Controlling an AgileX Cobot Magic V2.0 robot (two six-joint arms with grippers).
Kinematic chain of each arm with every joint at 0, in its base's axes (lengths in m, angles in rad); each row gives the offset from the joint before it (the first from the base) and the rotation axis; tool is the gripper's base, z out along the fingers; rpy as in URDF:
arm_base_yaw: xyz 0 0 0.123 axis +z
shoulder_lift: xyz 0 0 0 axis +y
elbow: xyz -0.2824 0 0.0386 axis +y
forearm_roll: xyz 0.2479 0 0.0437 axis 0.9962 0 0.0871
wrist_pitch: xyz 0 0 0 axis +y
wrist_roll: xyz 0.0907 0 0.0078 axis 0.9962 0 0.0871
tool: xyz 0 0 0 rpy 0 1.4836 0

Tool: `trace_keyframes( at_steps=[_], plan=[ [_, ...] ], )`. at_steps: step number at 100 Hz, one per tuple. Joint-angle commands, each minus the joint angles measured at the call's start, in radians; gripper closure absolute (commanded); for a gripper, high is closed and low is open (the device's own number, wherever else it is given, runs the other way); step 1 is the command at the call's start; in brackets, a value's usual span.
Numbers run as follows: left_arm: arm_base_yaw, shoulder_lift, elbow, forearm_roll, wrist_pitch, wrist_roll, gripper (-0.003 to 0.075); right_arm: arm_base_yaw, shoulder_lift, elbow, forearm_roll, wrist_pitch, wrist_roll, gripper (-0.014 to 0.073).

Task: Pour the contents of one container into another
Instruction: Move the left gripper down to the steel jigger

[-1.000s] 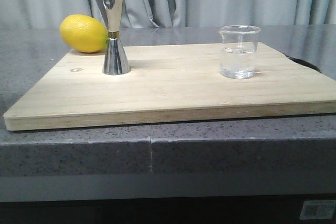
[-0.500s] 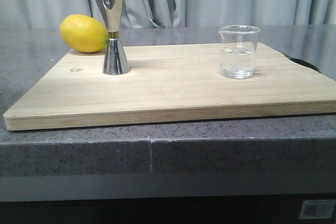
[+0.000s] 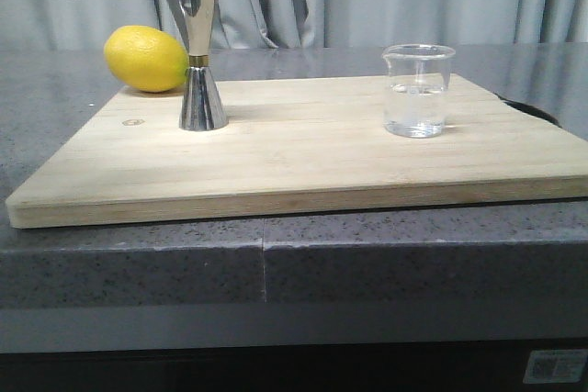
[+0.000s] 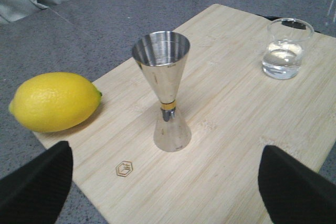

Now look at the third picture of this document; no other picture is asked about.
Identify silver double jigger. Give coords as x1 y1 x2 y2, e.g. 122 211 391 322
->
166 0 228 131

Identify clear glass beaker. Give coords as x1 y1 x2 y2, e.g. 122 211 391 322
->
382 43 456 139

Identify wooden cutting board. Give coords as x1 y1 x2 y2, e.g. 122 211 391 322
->
6 75 587 229

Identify white QR code label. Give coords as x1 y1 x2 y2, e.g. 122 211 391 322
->
523 349 587 385

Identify grey curtain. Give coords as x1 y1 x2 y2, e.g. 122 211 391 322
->
1 0 587 50

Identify yellow lemon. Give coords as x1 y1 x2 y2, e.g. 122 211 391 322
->
103 25 188 93

